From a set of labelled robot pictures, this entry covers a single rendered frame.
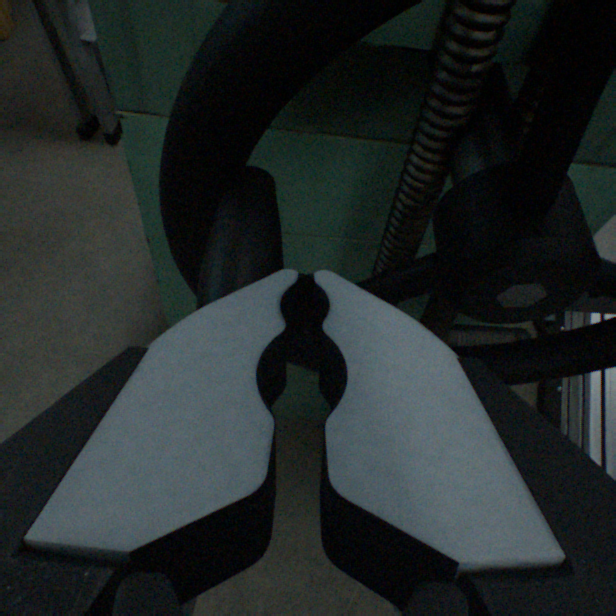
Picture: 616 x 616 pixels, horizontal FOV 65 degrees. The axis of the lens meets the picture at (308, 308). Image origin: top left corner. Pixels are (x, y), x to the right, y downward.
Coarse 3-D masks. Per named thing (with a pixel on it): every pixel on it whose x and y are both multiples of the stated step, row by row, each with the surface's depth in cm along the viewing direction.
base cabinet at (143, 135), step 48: (144, 144) 38; (288, 144) 38; (336, 144) 38; (384, 144) 38; (144, 192) 43; (288, 192) 43; (336, 192) 43; (384, 192) 43; (288, 240) 48; (336, 240) 48; (432, 240) 49; (288, 384) 82
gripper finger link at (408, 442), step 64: (320, 320) 11; (384, 320) 10; (320, 384) 10; (384, 384) 8; (448, 384) 8; (384, 448) 7; (448, 448) 7; (320, 512) 8; (384, 512) 6; (448, 512) 6; (512, 512) 6; (384, 576) 6; (448, 576) 6
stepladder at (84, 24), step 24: (48, 0) 99; (72, 0) 105; (48, 24) 107; (72, 24) 106; (48, 48) 110; (72, 48) 108; (96, 48) 111; (72, 72) 118; (96, 72) 117; (72, 96) 120; (96, 96) 118; (96, 120) 130
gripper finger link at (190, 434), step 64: (192, 320) 10; (256, 320) 10; (128, 384) 8; (192, 384) 8; (256, 384) 8; (128, 448) 7; (192, 448) 7; (256, 448) 7; (64, 512) 6; (128, 512) 6; (192, 512) 6; (256, 512) 6; (192, 576) 6
